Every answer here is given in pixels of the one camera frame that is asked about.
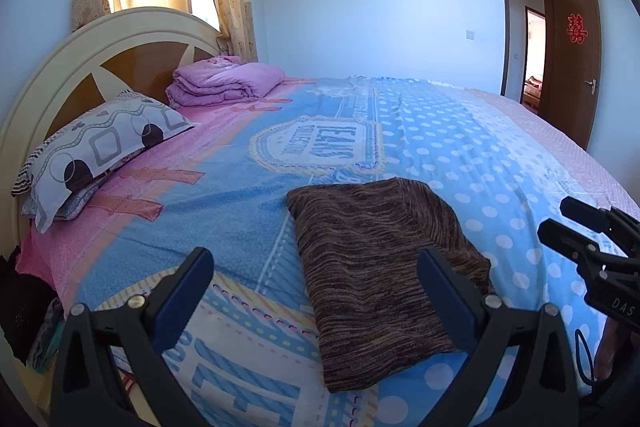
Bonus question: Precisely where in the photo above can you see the grey patterned pillow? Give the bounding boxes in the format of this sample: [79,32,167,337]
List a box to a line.
[11,89,201,235]

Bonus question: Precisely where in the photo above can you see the person's right hand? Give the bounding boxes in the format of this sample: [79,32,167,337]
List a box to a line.
[597,317,632,380]

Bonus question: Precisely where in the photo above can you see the black cable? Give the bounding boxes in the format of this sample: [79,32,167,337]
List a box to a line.
[574,328,598,385]

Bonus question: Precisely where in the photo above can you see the brown wooden door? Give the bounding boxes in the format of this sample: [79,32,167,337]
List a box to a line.
[545,0,602,151]

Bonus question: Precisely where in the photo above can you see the dark clothes pile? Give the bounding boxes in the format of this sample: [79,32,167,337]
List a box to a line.
[0,247,63,370]

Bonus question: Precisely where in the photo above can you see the brown knit sweater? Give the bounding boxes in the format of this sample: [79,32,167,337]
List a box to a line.
[286,177,493,394]

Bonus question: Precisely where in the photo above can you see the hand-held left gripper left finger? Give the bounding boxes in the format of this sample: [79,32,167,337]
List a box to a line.
[50,246,216,427]

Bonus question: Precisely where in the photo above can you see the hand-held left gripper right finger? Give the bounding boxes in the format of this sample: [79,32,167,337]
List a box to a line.
[417,248,593,427]

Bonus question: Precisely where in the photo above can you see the folded pink blanket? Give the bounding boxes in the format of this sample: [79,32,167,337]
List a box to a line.
[165,55,286,109]

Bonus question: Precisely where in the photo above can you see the bed with blue sheet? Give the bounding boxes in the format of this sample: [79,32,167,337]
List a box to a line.
[15,74,640,427]

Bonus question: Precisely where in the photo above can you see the sofa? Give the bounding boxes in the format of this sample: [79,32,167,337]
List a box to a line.
[522,76,544,108]

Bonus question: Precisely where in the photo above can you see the red paper door decoration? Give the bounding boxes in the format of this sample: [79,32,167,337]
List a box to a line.
[566,13,588,44]

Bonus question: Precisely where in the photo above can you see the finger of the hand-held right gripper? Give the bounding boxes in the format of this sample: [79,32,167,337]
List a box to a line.
[537,218,640,280]
[559,196,640,253]

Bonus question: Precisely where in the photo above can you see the cream and wood headboard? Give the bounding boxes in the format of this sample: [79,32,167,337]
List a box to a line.
[0,7,221,253]

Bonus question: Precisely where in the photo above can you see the brown door frame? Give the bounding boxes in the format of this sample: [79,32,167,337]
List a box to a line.
[499,0,558,98]

